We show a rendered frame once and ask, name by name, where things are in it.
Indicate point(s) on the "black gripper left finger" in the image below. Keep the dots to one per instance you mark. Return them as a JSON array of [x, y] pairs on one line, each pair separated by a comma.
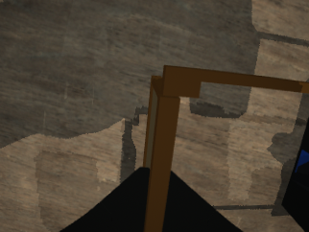
[[122, 210]]

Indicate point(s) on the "brown rectangular glasses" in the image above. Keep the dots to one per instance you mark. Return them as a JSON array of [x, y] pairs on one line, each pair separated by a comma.
[[162, 118]]

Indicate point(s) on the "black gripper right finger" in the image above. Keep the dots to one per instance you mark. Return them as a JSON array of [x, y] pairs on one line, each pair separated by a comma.
[[186, 211]]

